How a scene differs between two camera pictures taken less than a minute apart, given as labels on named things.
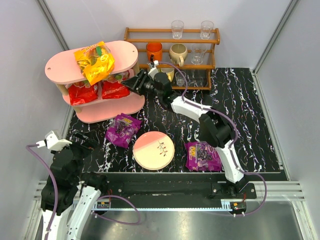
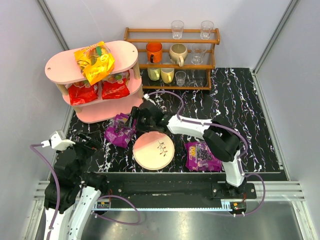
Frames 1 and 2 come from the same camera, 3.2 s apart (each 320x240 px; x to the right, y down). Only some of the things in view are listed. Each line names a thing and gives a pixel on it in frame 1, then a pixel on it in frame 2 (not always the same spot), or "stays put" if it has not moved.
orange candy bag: x=96 y=61 stays put
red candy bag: x=113 y=88 stays put
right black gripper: x=143 y=81 -> x=136 y=115
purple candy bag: x=121 y=130 stays put
